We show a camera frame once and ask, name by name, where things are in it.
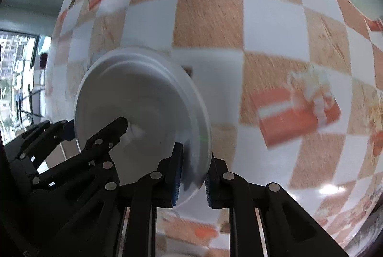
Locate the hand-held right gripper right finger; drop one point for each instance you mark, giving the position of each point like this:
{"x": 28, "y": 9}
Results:
{"x": 209, "y": 189}

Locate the white foam bowl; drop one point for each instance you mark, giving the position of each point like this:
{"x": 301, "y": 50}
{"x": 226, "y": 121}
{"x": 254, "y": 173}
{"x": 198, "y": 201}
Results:
{"x": 143, "y": 101}

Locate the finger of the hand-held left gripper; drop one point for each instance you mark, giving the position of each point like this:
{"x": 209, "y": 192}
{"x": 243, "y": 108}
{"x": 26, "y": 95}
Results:
{"x": 104, "y": 137}
{"x": 45, "y": 137}

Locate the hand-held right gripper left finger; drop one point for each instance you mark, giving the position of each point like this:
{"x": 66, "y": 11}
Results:
{"x": 178, "y": 176}

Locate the checkered printed tablecloth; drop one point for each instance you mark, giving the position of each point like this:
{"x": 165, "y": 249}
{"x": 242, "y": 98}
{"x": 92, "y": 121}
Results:
{"x": 209, "y": 20}

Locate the window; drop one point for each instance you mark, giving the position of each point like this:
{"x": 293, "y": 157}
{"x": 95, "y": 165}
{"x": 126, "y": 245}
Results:
{"x": 15, "y": 80}

